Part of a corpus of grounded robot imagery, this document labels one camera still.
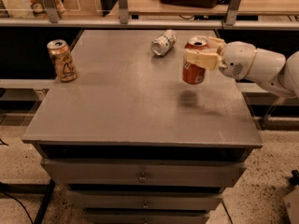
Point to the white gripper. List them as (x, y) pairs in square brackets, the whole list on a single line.
[(238, 61)]

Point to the red coke can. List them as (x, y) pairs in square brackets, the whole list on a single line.
[(191, 73)]

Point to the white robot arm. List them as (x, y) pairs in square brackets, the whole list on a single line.
[(271, 71)]

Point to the white green soda can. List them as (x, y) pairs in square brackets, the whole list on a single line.
[(162, 44)]

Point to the gold brown soda can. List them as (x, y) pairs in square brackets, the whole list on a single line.
[(62, 60)]

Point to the grey drawer cabinet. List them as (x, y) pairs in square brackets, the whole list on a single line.
[(128, 113)]

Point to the top drawer knob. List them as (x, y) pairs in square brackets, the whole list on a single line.
[(142, 178)]

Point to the grey metal railing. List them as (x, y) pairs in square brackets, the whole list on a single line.
[(243, 14)]

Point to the grey box on floor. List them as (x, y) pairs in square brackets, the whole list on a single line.
[(291, 200)]

